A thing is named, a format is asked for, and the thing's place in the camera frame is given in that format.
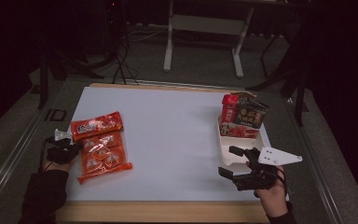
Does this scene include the red orange snack packet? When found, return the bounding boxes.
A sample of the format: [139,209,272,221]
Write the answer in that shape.
[70,111,124,143]

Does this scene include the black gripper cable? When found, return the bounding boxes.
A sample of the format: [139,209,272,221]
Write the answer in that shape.
[37,135,57,174]

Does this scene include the person's right hand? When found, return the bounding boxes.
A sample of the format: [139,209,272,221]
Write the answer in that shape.
[245,161,290,218]

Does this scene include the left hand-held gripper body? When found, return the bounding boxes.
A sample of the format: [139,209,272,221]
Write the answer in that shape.
[46,128,82,165]

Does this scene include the black floor cables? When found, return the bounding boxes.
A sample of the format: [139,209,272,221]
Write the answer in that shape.
[111,31,141,86]

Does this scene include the person's left hand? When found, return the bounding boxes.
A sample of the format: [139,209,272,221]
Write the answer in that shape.
[41,156,78,174]

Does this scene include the red and black food packet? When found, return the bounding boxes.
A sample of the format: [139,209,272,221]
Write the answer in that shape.
[218,92,270,139]

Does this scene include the white metal table frame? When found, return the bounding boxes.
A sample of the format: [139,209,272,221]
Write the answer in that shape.
[162,0,255,78]

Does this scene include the aluminium floor rail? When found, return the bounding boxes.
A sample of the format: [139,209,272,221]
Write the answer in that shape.
[0,90,63,216]
[283,96,346,224]

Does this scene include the white table mat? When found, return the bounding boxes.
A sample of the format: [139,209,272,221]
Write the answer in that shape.
[64,86,290,203]

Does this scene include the white plastic rack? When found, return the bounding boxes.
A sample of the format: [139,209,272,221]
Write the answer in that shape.
[216,115,273,167]

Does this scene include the black floor bracket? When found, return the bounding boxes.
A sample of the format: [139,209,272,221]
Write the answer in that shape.
[45,107,68,122]

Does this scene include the black metal stand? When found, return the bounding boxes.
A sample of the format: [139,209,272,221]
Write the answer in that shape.
[246,18,311,127]
[36,46,106,110]

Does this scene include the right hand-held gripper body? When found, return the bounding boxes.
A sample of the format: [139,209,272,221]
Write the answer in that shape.
[232,146,304,192]

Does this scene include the clear orange snack packet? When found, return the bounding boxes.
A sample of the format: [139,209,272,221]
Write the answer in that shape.
[76,132,133,185]

